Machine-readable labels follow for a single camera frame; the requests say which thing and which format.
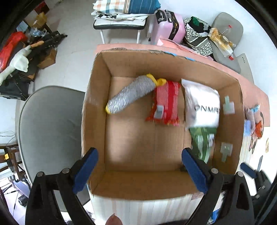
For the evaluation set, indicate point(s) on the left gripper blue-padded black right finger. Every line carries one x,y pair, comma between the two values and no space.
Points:
237,206

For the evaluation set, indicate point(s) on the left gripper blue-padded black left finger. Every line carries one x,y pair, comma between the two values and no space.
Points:
42,207

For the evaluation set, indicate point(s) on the green striped cloth pack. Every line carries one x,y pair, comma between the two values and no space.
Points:
202,140

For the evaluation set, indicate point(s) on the grey office chair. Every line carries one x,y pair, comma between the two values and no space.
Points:
49,132

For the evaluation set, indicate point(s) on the grey seat cushion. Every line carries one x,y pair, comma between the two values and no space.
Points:
232,29

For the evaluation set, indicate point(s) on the pink suitcase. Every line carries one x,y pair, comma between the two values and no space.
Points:
168,25

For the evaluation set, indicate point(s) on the black white patterned bag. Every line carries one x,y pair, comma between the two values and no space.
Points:
196,36

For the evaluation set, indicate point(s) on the folding bed with bedding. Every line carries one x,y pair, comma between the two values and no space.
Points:
122,15

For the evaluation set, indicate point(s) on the brown cardboard box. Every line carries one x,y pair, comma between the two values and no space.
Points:
140,155

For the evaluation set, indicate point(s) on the red striped cloth pack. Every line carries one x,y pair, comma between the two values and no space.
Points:
165,102

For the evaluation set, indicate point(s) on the lilac towel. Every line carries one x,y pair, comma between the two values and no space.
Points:
250,117

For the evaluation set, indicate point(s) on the pink plush rug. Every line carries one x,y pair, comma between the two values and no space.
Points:
252,94

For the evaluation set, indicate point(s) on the white plastic package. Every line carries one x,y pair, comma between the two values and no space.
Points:
202,105

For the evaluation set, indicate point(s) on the orange fabric item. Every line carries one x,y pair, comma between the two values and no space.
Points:
259,129

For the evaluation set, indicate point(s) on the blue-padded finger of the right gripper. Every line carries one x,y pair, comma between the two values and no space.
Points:
248,170

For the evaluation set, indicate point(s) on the blue wet wipes pack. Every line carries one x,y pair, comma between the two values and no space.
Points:
247,128

